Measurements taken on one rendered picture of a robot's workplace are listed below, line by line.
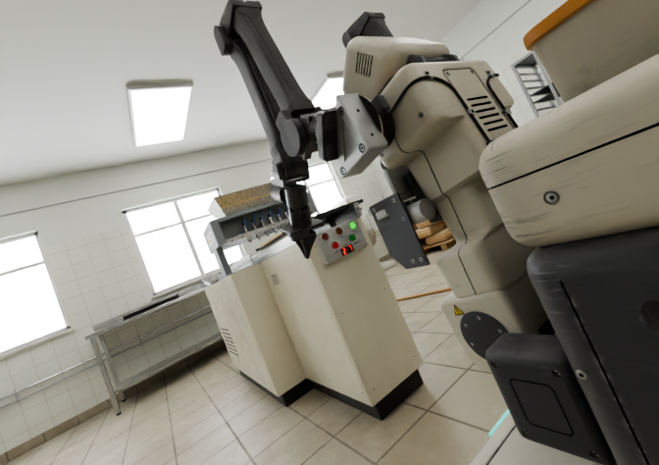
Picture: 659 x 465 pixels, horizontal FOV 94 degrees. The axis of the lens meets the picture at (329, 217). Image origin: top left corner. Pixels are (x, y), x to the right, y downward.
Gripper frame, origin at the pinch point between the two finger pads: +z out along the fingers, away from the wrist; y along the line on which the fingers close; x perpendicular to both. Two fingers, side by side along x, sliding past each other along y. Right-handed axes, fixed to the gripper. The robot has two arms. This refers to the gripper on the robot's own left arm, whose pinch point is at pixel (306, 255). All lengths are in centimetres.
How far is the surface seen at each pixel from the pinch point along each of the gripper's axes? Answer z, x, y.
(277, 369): 100, -74, -8
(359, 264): 31, -31, -44
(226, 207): 12, -126, -16
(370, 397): 77, -8, -23
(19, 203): 20, -461, 137
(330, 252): 20.9, -33.5, -30.1
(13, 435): 243, -344, 199
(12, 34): -117, -258, 64
